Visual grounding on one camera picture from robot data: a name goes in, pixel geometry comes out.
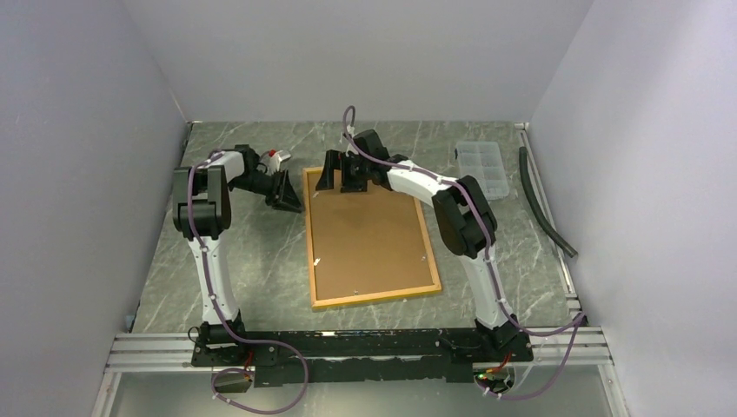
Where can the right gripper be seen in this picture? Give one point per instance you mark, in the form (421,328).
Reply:
(336,160)

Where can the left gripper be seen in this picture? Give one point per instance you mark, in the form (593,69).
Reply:
(283,195)

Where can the brown backing board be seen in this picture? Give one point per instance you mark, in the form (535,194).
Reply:
(368,236)

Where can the yellow picture frame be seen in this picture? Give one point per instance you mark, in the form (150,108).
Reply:
(368,300)

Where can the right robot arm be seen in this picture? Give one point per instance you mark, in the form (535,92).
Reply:
(465,221)

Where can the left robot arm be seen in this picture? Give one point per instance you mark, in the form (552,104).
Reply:
(202,213)

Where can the clear plastic organizer box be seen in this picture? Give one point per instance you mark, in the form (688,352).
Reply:
(484,162)

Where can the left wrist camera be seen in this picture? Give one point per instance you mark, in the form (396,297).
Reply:
(275,159)

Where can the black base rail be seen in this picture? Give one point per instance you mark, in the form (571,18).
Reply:
(292,357)

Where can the aluminium extrusion frame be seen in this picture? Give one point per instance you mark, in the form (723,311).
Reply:
(571,374)

